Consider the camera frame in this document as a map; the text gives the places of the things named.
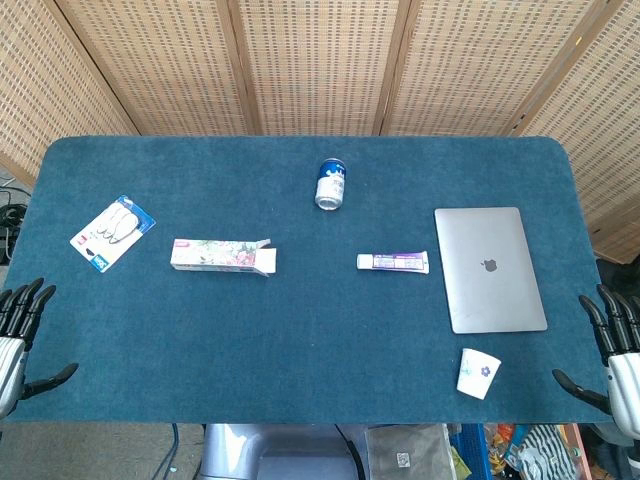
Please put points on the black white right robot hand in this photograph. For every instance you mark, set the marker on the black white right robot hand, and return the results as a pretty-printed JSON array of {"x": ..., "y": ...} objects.
[{"x": 625, "y": 385}]

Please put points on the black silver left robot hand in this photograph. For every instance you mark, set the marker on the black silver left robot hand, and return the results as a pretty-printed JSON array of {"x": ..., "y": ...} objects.
[{"x": 11, "y": 360}]

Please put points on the floral cardboard box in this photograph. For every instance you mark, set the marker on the floral cardboard box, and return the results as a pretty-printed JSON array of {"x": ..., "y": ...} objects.
[{"x": 215, "y": 254}]

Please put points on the white purple toothpaste tube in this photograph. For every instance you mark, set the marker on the white purple toothpaste tube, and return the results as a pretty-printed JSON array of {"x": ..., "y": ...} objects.
[{"x": 395, "y": 262}]

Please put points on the black white striped cloth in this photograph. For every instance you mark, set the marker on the black white striped cloth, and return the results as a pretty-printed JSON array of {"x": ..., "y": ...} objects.
[{"x": 542, "y": 450}]

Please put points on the colourful snack packets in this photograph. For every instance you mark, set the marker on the colourful snack packets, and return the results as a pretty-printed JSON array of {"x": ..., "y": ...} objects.
[{"x": 505, "y": 447}]

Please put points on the white floral paper cup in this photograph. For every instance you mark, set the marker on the white floral paper cup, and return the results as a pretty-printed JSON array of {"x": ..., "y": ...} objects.
[{"x": 477, "y": 372}]

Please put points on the blister pack of hooks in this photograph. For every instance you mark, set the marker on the blister pack of hooks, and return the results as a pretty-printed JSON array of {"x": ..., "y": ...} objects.
[{"x": 112, "y": 232}]

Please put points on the blue plastic crate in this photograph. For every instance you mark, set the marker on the blue plastic crate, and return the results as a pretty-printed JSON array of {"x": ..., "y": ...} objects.
[{"x": 472, "y": 450}]

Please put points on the silver closed laptop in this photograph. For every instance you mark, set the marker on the silver closed laptop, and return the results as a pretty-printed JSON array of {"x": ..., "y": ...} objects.
[{"x": 487, "y": 270}]

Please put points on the grey flat pouch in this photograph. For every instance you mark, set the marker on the grey flat pouch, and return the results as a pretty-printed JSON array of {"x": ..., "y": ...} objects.
[{"x": 410, "y": 450}]

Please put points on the woven bamboo screen panel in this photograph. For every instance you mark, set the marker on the woven bamboo screen panel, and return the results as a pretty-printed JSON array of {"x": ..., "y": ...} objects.
[
  {"x": 160, "y": 60},
  {"x": 320, "y": 60},
  {"x": 600, "y": 125},
  {"x": 480, "y": 60},
  {"x": 40, "y": 85}
]

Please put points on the silver robot torso base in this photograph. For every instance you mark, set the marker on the silver robot torso base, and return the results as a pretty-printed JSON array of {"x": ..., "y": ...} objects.
[{"x": 280, "y": 452}]

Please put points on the teal table mat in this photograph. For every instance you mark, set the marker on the teal table mat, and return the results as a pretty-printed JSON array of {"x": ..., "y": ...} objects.
[{"x": 320, "y": 330}]

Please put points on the blue white drink can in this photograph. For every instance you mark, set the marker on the blue white drink can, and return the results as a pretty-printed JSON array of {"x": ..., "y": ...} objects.
[{"x": 330, "y": 187}]

